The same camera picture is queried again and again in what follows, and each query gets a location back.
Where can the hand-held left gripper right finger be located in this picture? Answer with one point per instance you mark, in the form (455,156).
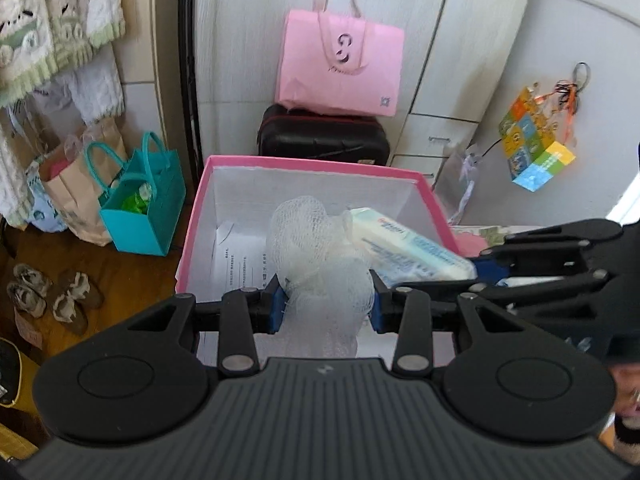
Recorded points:
(376,305)

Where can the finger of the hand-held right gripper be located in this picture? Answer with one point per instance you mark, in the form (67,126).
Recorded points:
(492,266)
(500,287)

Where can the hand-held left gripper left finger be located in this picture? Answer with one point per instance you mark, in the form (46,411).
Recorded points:
(276,310)

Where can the white wet wipes packet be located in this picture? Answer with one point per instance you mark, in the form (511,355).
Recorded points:
(400,245)

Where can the white mesh bath sponge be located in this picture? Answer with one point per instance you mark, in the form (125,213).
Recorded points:
(305,240)

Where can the pink storage box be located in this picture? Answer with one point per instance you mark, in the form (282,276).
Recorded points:
(195,230)

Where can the white printed paper sheet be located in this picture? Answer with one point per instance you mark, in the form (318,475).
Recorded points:
(240,265)

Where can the clear plastic gift bag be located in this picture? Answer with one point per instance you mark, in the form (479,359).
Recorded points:
(462,180)

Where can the teal handbag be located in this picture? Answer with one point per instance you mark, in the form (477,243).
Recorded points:
(145,230)

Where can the black suitcase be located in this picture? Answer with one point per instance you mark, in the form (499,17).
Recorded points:
(320,135)

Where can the orange ribbon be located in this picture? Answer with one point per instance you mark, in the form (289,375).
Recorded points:
(567,100)

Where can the white wardrobe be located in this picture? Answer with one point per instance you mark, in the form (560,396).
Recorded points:
(450,85)

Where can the brown paper bag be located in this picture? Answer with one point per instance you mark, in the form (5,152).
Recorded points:
(75,195)

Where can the pink tote bag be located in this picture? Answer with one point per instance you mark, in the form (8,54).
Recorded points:
(325,75)

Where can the blue patterned bag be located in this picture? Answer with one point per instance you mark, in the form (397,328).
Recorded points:
(45,210)

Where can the black metal pole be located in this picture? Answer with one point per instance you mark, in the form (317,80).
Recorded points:
(190,60)

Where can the white hanging garment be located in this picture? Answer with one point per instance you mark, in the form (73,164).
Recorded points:
(97,90)

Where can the cream fleece jacket green trim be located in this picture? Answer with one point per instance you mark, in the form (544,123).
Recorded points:
(30,20)

